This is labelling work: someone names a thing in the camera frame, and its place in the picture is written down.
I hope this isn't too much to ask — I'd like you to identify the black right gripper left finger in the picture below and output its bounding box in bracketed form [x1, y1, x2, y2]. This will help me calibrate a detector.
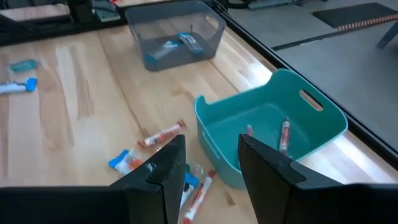
[0, 134, 187, 224]

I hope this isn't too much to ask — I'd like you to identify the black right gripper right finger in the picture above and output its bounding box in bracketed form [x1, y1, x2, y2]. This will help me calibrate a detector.
[238, 134, 398, 224]

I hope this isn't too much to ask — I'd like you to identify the orange hard candy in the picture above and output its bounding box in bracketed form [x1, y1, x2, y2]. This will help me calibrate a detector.
[127, 155, 147, 172]

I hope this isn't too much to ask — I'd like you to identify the white blue Hershey's candy bar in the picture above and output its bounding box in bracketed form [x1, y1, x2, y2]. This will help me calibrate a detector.
[177, 32, 205, 55]
[0, 77, 39, 95]
[145, 39, 181, 65]
[108, 149, 137, 175]
[179, 172, 200, 212]

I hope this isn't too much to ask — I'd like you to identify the teal hard candy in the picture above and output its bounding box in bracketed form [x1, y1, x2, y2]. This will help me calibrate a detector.
[185, 163, 205, 180]
[7, 58, 41, 74]

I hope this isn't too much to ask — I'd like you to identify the teal plastic bin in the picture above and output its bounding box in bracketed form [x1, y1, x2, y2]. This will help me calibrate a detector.
[194, 68, 348, 190]

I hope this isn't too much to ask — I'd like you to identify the grey translucent plastic bin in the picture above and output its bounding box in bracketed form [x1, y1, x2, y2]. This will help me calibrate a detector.
[125, 0, 227, 72]

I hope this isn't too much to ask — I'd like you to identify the black mat striped edge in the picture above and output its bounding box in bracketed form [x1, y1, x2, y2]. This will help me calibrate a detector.
[310, 2, 398, 32]

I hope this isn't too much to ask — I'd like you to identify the black vacuum hose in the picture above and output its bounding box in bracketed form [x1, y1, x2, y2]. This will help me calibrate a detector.
[222, 0, 252, 10]

